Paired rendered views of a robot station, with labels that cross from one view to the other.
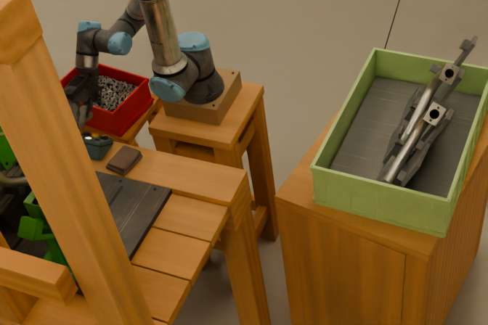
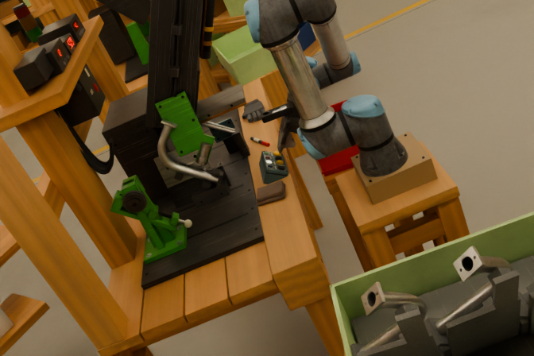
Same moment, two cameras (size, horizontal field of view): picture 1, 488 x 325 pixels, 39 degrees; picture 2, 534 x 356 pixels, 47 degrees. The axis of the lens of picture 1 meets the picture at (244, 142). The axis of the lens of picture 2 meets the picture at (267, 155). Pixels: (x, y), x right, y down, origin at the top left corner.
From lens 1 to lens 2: 1.67 m
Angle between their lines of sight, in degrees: 55
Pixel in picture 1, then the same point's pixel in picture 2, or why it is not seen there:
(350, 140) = (443, 293)
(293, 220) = not seen: hidden behind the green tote
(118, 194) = (238, 218)
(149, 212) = (230, 245)
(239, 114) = (400, 203)
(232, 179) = (298, 257)
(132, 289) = (70, 278)
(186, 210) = (253, 261)
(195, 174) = (288, 234)
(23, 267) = not seen: hidden behind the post
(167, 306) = (153, 322)
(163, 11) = (283, 62)
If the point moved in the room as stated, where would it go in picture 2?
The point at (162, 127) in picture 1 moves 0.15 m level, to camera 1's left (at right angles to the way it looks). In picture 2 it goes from (341, 182) to (314, 172)
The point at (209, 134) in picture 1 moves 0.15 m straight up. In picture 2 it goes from (357, 208) to (342, 170)
